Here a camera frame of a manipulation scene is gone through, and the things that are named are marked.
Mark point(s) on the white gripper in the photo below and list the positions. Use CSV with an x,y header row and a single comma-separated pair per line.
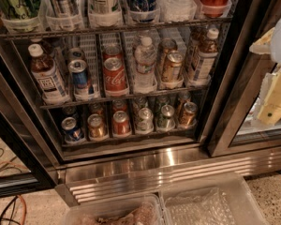
x,y
269,109

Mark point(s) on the tea bottle white cap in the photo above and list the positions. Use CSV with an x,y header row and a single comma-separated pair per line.
x,y
48,76
204,56

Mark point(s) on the gold can bottom shelf right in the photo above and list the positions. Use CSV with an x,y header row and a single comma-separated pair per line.
x,y
187,115

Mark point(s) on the gold can shelf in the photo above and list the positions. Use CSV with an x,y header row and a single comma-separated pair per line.
x,y
187,115
97,127
166,45
172,69

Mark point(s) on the gold can middle shelf front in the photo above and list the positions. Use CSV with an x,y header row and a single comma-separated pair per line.
x,y
172,69

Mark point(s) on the gold can middle shelf rear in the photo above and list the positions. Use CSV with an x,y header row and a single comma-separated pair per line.
x,y
166,45

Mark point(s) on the clear water bottle top shelf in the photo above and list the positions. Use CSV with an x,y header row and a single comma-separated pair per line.
x,y
177,10

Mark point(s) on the pepsi bottle top shelf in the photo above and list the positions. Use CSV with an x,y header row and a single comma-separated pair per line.
x,y
142,11

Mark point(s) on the red can bottom shelf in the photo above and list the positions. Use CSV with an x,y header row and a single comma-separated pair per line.
x,y
120,124

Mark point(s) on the steel fridge base grille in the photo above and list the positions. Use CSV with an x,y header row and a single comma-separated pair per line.
x,y
148,172

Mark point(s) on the white label bottle top shelf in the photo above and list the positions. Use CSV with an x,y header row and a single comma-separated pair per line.
x,y
104,13

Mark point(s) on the gold can bottom shelf left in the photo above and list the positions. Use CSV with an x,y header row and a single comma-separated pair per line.
x,y
97,127

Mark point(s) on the blue pepsi can middle shelf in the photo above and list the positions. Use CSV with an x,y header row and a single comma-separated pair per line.
x,y
82,82

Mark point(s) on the blue pepsi can shelf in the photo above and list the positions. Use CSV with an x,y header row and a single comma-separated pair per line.
x,y
82,82
73,133

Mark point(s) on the blue can rear middle shelf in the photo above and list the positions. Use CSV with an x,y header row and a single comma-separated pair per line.
x,y
75,54

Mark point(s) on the blue pepsi can bottom shelf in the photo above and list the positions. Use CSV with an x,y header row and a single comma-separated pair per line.
x,y
73,133

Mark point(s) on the silver can top shelf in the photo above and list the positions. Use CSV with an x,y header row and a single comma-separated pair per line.
x,y
64,15

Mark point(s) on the clear plastic bin right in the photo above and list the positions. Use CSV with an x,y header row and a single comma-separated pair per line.
x,y
222,199

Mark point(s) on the clear plastic bin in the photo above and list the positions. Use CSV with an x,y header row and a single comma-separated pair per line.
x,y
222,199
144,209

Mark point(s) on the red coca-cola can front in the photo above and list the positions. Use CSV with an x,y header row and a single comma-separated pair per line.
x,y
114,74

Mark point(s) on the red coca-cola can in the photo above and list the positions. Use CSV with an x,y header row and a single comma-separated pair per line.
x,y
111,51
114,74

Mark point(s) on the red coca-cola can rear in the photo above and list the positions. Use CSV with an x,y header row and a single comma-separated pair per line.
x,y
111,51

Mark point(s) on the clear plastic bin left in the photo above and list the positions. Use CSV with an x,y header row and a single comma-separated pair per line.
x,y
144,209

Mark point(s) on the right fridge door frame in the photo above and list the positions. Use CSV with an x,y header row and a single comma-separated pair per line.
x,y
237,80

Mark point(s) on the middle wire shelf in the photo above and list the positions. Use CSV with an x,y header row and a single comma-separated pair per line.
x,y
129,96

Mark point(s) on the wire shelf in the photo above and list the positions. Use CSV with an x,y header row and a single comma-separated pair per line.
x,y
4,33
129,96

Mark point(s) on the top wire shelf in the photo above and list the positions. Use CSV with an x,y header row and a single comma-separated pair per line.
x,y
4,33

